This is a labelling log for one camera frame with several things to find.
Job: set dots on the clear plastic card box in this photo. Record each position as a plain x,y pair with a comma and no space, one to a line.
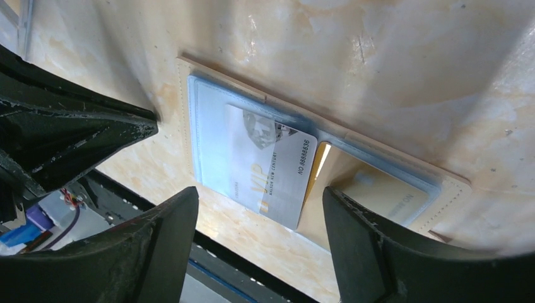
16,20

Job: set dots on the white grey credit card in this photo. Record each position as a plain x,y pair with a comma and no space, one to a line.
270,165

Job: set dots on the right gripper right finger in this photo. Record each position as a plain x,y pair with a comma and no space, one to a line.
377,260

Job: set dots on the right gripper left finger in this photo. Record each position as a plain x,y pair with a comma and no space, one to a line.
141,260

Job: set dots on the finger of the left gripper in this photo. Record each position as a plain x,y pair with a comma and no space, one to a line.
54,131

